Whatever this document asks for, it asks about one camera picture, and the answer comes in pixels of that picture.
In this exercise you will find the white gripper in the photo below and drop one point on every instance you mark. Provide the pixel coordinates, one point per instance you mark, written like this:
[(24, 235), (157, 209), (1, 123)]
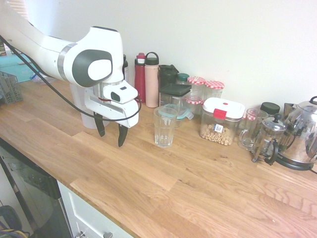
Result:
[(116, 114)]

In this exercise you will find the translucent pitcher with blue lid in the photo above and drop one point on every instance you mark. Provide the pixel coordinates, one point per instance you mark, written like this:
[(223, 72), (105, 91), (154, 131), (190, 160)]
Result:
[(87, 120)]

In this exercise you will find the red water bottle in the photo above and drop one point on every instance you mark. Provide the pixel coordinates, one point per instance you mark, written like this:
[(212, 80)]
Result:
[(140, 81)]

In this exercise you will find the clear ribbed drinking glass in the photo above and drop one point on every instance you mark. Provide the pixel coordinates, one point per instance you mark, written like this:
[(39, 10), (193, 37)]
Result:
[(164, 129)]

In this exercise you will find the pink bottle with black cap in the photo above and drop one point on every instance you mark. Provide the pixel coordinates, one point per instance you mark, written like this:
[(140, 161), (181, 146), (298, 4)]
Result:
[(151, 84)]

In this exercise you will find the dark brown bottle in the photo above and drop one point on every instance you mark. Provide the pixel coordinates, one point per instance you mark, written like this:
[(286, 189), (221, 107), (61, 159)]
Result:
[(125, 70)]

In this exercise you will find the glass container with teal lid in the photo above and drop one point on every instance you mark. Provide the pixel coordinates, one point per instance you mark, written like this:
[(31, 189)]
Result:
[(182, 114)]

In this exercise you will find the square container with black lid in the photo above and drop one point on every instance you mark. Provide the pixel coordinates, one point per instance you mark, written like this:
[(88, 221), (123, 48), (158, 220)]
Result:
[(174, 90)]

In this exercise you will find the black shaker bottle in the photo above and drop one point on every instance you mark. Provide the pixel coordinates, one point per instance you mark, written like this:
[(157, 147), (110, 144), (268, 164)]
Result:
[(166, 75)]

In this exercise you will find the small jar red checkered lid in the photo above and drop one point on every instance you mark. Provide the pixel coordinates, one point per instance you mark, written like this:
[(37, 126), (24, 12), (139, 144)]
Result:
[(194, 104), (250, 115)]

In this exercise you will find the white cabinet drawer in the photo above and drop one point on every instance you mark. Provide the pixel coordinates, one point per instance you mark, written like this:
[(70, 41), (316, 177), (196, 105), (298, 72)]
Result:
[(91, 215)]

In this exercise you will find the clear plastic zip bag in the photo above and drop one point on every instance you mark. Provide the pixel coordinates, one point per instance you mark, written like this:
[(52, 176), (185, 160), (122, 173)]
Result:
[(40, 79)]

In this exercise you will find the jar with green lid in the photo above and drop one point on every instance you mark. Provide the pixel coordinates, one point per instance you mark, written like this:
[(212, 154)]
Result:
[(183, 78)]

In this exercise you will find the tall jar red checkered lid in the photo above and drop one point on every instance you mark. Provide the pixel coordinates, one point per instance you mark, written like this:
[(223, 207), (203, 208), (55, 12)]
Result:
[(196, 83), (214, 88)]

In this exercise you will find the black dishwasher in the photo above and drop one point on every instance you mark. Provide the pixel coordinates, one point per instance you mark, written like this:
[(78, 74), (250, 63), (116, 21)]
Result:
[(29, 193)]

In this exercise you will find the metal drawer knob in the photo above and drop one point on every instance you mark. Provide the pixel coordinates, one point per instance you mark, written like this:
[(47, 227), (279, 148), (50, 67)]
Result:
[(80, 234), (107, 235)]

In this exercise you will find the cereal container with white lid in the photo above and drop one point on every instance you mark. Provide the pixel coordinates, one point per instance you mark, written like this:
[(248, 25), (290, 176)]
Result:
[(220, 124)]

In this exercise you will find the grey plastic crate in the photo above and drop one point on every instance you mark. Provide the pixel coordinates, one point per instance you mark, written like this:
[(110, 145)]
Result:
[(10, 89)]

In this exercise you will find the teal box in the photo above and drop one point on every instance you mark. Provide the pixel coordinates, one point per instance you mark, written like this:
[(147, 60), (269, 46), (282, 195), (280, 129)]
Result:
[(15, 69)]

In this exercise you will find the dark printed food box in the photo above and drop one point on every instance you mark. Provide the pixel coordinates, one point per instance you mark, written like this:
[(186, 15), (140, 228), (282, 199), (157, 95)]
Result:
[(2, 49)]

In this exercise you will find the dark bag with yellow trim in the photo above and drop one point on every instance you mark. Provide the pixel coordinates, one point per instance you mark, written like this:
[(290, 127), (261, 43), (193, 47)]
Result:
[(8, 223)]

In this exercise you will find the clear glass mug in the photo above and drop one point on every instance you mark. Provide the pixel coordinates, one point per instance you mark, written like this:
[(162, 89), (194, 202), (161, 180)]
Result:
[(250, 134)]

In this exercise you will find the glass French press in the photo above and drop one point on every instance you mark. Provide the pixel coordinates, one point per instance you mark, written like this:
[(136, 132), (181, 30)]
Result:
[(268, 141)]

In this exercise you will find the jar with black lid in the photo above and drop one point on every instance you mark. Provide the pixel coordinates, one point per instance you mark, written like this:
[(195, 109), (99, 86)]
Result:
[(270, 107)]

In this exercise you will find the shiny metal electric kettle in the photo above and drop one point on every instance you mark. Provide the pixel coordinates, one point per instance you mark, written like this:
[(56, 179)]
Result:
[(303, 138)]

